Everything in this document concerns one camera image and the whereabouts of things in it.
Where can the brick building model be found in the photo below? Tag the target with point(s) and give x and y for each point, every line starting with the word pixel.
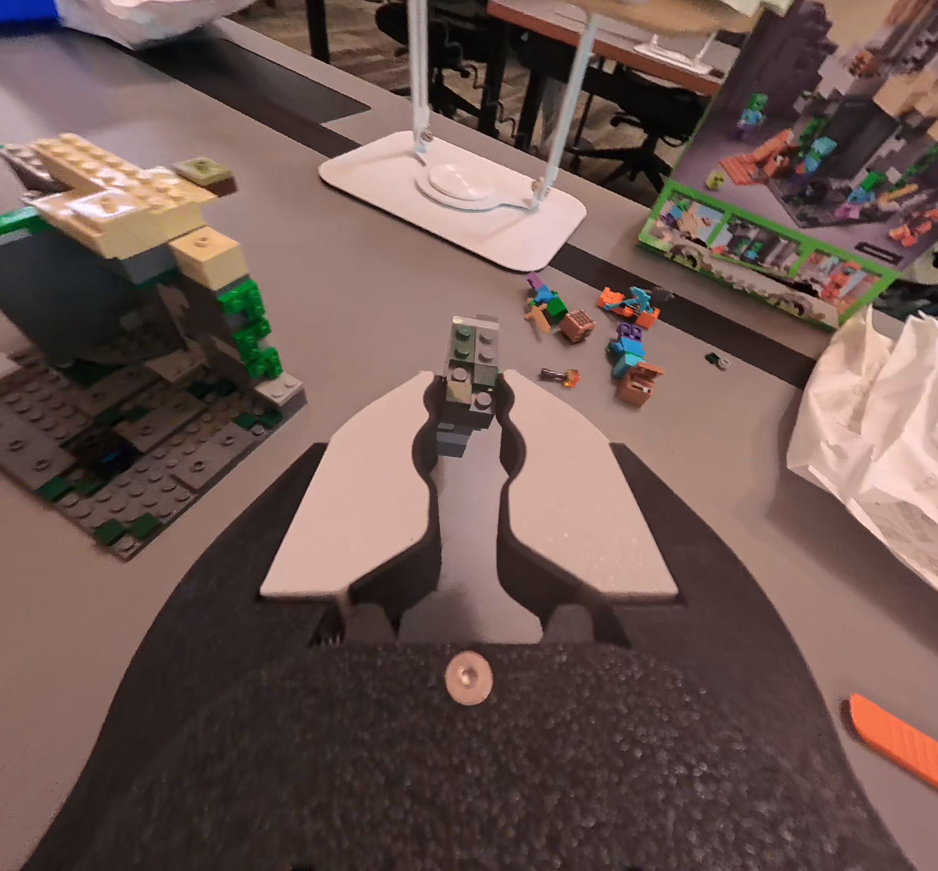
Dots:
pixel 146 299

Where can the orange brick separator tool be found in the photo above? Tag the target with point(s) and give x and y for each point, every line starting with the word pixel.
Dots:
pixel 894 739

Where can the grey green brick sub-assembly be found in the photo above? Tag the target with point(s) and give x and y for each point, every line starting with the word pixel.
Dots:
pixel 469 365

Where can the black office chair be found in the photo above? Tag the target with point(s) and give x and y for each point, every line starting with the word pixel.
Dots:
pixel 645 130
pixel 440 57

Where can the small brick torch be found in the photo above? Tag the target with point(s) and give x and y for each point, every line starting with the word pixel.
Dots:
pixel 560 375

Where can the small white book stand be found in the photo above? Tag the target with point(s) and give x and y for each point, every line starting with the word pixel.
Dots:
pixel 674 56

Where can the brown top office desk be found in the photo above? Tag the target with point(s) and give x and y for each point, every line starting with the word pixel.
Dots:
pixel 542 13

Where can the toy brick set box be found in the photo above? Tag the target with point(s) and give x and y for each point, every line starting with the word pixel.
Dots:
pixel 806 174

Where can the small dark round piece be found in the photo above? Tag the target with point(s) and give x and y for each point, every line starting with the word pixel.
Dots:
pixel 717 361

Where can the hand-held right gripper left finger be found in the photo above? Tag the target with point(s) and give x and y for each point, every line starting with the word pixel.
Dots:
pixel 352 504

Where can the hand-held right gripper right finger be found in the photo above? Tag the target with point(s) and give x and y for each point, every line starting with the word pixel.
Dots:
pixel 586 504

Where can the pile of small brick figures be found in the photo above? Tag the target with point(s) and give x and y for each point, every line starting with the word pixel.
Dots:
pixel 630 354

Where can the crumpled white paper bag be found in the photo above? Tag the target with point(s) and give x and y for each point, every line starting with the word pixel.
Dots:
pixel 865 431
pixel 146 9

